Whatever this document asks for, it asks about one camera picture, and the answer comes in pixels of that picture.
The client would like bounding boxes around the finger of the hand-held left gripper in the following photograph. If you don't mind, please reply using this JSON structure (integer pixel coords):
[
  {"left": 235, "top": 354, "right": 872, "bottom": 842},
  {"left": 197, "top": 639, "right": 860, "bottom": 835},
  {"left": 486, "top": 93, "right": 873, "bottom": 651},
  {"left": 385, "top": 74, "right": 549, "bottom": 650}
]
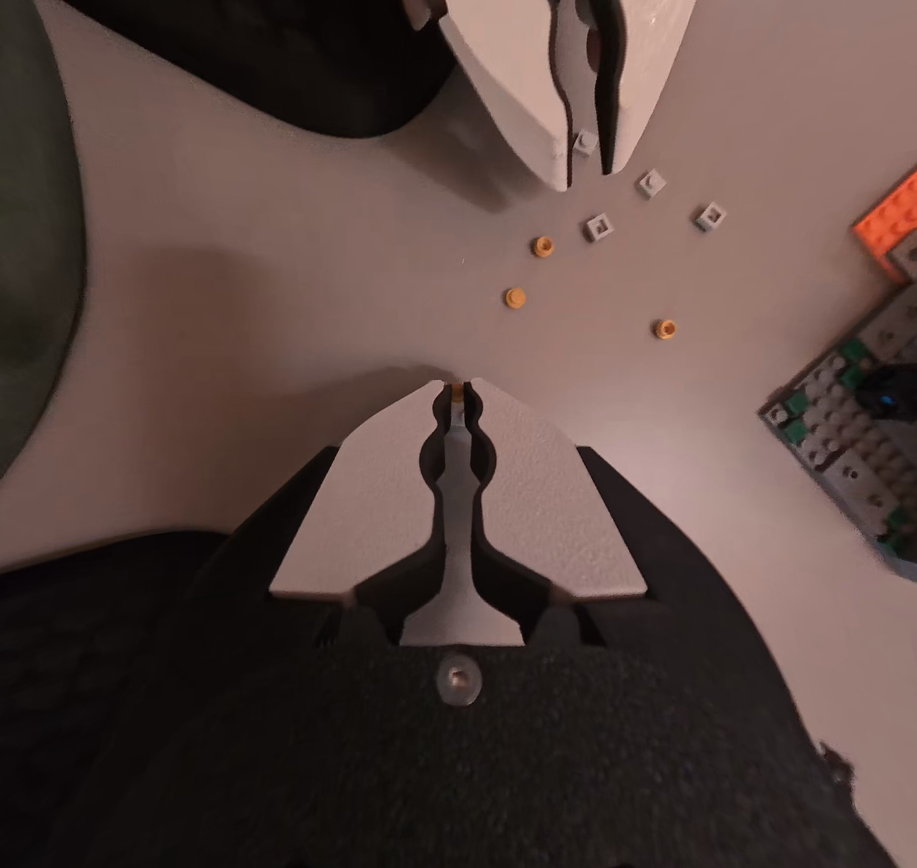
[
  {"left": 598, "top": 0, "right": 715, "bottom": 177},
  {"left": 432, "top": 0, "right": 576, "bottom": 193}
]

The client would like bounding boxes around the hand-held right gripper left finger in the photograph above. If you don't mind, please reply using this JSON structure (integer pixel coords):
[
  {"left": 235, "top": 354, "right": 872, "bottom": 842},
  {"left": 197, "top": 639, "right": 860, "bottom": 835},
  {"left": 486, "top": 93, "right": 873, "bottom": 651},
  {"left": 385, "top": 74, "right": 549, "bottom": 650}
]
[{"left": 270, "top": 380, "right": 448, "bottom": 600}]

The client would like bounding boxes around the grey brick castle model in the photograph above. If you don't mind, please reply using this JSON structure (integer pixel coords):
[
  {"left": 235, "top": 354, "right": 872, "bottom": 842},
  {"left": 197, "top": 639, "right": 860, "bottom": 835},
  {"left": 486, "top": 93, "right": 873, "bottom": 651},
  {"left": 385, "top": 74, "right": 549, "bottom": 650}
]
[{"left": 758, "top": 166, "right": 917, "bottom": 582}]

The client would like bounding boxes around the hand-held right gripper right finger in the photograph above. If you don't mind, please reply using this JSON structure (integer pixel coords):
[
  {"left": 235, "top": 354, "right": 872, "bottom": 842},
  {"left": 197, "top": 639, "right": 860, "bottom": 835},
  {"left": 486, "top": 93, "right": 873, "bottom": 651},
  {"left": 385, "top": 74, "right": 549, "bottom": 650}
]
[{"left": 464, "top": 379, "right": 649, "bottom": 602}]

